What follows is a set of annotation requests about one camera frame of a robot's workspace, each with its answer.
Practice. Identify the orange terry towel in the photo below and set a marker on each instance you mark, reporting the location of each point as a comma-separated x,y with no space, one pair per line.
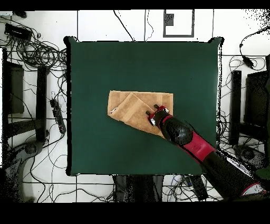
130,109

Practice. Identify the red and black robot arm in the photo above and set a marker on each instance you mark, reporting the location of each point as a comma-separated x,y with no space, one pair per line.
198,148

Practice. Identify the dark green table cloth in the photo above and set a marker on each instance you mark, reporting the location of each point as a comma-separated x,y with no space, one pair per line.
95,74

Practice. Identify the black power strip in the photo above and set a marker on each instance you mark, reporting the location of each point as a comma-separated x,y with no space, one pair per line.
198,188
58,116

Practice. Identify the black inline power adapter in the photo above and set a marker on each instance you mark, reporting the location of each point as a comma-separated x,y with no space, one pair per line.
247,62

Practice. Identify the black rectangular box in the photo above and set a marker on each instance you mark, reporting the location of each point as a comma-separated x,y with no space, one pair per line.
18,31

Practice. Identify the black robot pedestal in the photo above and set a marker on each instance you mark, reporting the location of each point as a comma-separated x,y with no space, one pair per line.
139,188

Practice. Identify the grey square floor frame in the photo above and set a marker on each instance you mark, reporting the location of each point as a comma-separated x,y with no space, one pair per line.
178,36

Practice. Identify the black frame stand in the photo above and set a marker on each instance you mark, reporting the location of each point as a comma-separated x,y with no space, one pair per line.
41,95
235,105

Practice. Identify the dark grey pedestal leg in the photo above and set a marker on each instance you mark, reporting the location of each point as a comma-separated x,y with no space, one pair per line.
249,154
31,149

